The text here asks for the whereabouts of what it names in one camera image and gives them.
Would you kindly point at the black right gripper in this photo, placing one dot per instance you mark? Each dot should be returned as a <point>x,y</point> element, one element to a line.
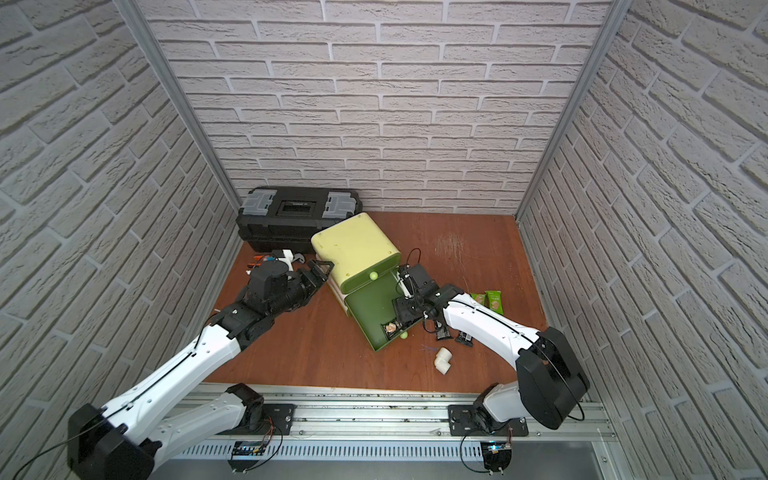
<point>401,311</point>

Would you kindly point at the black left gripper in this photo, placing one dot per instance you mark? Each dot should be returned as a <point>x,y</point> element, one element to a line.
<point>309,280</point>

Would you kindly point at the black cookie packet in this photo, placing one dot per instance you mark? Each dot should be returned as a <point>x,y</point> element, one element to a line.
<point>464,339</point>
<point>391,329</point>
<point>442,333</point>

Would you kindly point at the yellow-green drawer cabinet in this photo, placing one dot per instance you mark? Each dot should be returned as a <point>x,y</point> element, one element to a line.
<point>357,246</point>

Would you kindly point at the green drawer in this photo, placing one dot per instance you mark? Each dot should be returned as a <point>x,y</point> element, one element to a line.
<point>372,308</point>

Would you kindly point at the green cookie packet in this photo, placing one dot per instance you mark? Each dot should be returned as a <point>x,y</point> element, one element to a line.
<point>494,301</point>
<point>480,298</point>

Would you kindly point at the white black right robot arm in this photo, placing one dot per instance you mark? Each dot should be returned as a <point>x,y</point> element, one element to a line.
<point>550,381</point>

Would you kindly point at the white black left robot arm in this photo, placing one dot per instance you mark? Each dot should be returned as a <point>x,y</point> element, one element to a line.
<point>133,434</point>

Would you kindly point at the white plastic pipe elbow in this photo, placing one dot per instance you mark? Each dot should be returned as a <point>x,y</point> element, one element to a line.
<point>442,361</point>

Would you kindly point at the black plastic toolbox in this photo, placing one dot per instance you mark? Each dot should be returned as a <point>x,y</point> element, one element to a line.
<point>276,218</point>

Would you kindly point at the right controller board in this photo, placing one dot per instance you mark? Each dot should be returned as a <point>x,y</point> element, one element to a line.
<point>496,456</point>

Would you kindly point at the controller board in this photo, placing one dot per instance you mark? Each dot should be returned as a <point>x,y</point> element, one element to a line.
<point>496,456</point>
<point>247,455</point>

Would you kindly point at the left controller board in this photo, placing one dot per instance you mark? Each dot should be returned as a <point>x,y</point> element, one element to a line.
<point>247,455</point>

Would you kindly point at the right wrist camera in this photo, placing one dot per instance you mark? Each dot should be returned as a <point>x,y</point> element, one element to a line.
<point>413,280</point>

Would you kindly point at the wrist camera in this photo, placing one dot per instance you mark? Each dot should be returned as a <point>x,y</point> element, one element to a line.
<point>413,280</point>
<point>285,256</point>

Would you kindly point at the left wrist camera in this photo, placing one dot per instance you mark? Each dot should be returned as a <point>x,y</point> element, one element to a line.
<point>285,256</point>

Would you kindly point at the orange-handled pliers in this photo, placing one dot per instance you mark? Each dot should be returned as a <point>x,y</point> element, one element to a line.
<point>260,259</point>

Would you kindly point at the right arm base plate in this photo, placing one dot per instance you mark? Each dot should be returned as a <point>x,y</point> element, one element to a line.
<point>472,420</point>

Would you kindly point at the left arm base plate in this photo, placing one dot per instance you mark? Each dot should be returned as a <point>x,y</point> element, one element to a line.
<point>273,418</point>

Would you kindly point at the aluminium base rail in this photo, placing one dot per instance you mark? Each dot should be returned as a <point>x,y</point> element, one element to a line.
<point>387,425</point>

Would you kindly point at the aluminium corner post left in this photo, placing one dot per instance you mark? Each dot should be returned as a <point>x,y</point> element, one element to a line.
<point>142,33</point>

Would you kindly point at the aluminium corner post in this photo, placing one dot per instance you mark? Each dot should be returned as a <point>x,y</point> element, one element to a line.
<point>613,20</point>
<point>142,33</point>

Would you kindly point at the aluminium corner post right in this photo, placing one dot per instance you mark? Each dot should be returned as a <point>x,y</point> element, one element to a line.
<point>613,20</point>

